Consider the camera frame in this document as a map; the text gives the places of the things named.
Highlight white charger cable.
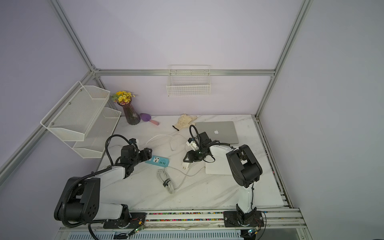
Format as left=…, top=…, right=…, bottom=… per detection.
left=145, top=134, right=208, bottom=191

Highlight white laptop charger brick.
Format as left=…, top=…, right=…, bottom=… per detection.
left=182, top=162, right=191, bottom=170

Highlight teal power strip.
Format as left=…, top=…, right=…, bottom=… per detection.
left=145, top=156, right=169, bottom=168

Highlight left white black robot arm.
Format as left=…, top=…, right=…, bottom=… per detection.
left=54, top=145, right=153, bottom=228

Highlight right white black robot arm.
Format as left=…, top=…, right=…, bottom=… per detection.
left=183, top=132, right=264, bottom=227

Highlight silver apple laptop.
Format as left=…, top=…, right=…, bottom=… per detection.
left=196, top=121, right=239, bottom=144

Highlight beige work glove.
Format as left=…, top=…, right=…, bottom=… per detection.
left=172, top=114, right=198, bottom=131

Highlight dark purple glass vase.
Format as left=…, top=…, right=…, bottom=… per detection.
left=118, top=102, right=141, bottom=125

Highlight purple pink hairbrush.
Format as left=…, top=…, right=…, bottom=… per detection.
left=140, top=113, right=160, bottom=126

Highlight yellow artificial flowers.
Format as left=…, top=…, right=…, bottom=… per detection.
left=111, top=91, right=136, bottom=105

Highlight white two-tier mesh shelf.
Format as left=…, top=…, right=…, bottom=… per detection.
left=41, top=82, right=121, bottom=159

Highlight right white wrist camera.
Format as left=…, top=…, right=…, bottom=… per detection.
left=186, top=138, right=199, bottom=151

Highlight bundled white power cord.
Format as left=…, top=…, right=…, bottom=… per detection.
left=156, top=168, right=175, bottom=195

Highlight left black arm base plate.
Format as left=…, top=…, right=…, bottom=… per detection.
left=103, top=212, right=147, bottom=229

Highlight white wire wall basket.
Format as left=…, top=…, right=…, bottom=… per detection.
left=166, top=65, right=211, bottom=97

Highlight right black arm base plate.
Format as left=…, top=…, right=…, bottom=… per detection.
left=223, top=211, right=265, bottom=228

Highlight aluminium frame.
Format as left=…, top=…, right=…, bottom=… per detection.
left=0, top=0, right=313, bottom=187

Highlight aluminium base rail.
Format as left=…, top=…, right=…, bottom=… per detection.
left=58, top=208, right=308, bottom=233

